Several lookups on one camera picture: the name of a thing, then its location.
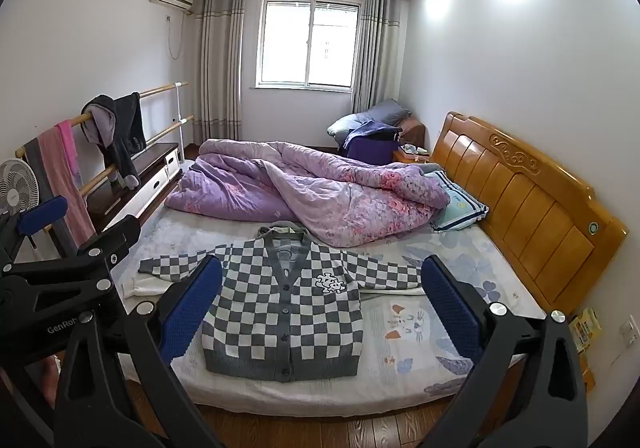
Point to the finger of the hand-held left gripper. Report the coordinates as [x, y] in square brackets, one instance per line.
[42, 216]
[107, 240]

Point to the wooden ballet barre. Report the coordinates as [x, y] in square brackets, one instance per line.
[160, 89]

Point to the white electric fan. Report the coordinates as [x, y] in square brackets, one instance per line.
[15, 188]

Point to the grey striped curtain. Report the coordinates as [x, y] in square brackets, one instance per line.
[377, 52]
[220, 62]

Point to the yellow packet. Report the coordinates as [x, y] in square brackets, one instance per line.
[586, 328]

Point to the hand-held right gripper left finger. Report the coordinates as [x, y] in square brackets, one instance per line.
[192, 310]

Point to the dark hooded jacket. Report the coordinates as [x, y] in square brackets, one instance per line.
[127, 132]

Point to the dark white low cabinet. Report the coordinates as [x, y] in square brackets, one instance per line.
[150, 177]

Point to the window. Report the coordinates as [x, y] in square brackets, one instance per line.
[287, 42]

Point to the light blue pillow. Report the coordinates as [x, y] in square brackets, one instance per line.
[460, 203]

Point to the wooden nightstand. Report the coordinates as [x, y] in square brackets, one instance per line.
[412, 155]

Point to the floral bed sheet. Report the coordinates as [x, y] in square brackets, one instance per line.
[425, 328]

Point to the grey white checkered cardigan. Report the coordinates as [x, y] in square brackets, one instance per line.
[285, 318]

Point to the purple storage box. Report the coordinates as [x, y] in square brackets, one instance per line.
[370, 147]

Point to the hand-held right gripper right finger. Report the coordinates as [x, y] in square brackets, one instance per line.
[450, 310]

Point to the purple floral quilt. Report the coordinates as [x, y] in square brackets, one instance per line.
[300, 188]

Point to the pink towel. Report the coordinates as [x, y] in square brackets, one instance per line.
[67, 172]

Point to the grey striped cloth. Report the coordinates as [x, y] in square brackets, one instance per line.
[37, 152]

